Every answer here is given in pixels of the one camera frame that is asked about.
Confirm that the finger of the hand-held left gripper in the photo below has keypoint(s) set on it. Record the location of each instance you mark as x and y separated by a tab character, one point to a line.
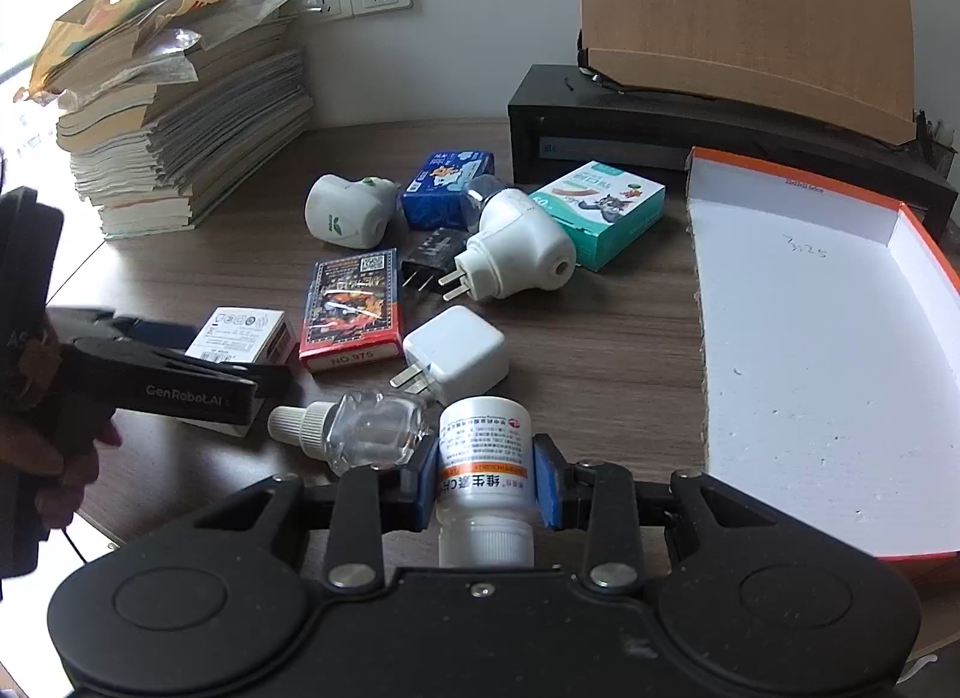
276	384
161	336

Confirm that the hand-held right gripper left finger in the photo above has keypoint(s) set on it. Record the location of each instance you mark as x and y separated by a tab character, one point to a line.
425	477

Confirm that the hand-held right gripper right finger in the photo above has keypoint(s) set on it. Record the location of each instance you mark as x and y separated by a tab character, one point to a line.
544	480

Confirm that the small white carton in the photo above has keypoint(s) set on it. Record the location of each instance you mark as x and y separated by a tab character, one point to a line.
240	334

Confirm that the white pill bottle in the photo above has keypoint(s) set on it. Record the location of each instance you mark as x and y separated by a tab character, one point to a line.
480	443

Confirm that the clear liquid refill bottle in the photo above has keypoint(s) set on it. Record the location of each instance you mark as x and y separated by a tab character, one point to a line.
375	432

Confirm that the red playing card box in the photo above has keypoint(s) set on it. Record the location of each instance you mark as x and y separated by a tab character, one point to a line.
349	308

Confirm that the white charger plug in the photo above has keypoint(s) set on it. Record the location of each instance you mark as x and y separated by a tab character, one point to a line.
457	353

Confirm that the white heater green leaf logo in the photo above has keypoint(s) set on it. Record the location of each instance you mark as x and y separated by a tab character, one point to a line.
345	210

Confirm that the black charger plug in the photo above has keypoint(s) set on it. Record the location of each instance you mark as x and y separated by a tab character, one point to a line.
439	252

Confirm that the clear plastic package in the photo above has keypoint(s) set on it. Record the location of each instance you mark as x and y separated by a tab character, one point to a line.
517	240

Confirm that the blue floss pick box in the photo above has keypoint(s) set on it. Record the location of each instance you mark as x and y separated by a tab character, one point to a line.
442	180

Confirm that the teal cartoon carton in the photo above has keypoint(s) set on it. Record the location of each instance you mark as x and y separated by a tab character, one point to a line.
607	218

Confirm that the orange and white cardboard box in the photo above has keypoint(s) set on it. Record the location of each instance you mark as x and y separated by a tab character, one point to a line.
795	338

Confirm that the person's left hand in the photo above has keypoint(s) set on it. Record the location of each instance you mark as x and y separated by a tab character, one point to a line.
71	458

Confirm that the stack of books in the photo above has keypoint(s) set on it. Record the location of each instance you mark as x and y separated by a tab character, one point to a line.
187	150

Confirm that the pile of paper envelopes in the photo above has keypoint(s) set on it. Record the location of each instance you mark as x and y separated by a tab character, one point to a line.
127	30

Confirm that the black monitor riser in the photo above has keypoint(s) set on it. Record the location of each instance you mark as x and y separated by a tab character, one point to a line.
600	113

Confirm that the wooden board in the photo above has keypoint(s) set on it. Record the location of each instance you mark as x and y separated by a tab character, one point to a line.
742	8

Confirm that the black mesh pen holder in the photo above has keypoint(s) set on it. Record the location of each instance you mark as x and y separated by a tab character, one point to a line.
937	150

